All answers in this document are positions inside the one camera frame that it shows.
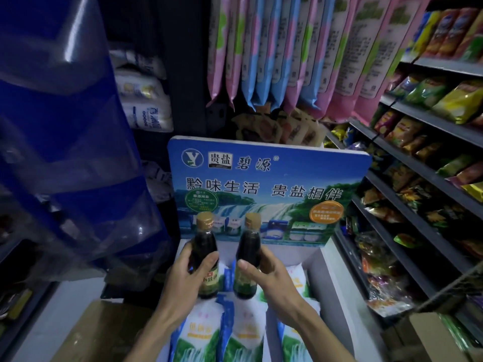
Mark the row of pink blue packets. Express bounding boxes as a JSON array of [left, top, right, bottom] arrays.
[[206, 0, 432, 125]]

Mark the dark sauce bottle green label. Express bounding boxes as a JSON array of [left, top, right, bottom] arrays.
[[233, 213, 265, 300]]

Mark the person's right forearm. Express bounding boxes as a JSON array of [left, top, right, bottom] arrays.
[[280, 306, 357, 362]]

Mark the person's right hand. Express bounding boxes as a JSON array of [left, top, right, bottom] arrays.
[[237, 245, 308, 323]]

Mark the blue clear plastic wrapped bundle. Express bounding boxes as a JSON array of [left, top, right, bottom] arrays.
[[0, 0, 175, 292]]

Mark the person's left hand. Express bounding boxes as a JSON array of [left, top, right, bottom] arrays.
[[160, 243, 220, 325]]

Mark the white sack blue print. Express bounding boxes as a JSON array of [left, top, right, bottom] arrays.
[[122, 96, 175, 133], [114, 69, 168, 106], [109, 49, 167, 80]]

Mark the pile of brown snack packets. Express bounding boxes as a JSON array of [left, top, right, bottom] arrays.
[[231, 108, 330, 148]]

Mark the person's left forearm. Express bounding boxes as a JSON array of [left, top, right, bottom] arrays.
[[124, 314, 193, 362]]

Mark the open brown cardboard box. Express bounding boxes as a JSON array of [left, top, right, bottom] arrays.
[[383, 311, 483, 362]]

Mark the grey metal shelf rack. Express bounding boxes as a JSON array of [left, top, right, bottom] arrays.
[[325, 53, 483, 347]]

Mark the white display bin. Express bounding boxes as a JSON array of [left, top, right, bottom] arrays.
[[172, 237, 383, 362]]

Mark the dark sauce bottle brown label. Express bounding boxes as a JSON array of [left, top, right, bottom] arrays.
[[187, 212, 222, 300]]

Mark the white salt bag waterfall print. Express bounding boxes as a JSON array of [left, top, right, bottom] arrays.
[[169, 296, 227, 362], [219, 294, 269, 362], [219, 262, 237, 296], [277, 298, 321, 362], [281, 262, 312, 298]]

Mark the blue waterfall display board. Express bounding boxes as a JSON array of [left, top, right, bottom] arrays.
[[167, 136, 373, 248]]

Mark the white plastic bag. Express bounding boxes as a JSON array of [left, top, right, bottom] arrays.
[[143, 159, 175, 204]]

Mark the row of colourful snack packets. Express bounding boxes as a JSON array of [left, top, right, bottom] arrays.
[[409, 7, 483, 64], [358, 162, 483, 260], [345, 216, 419, 317], [372, 109, 483, 202], [385, 69, 483, 126]]

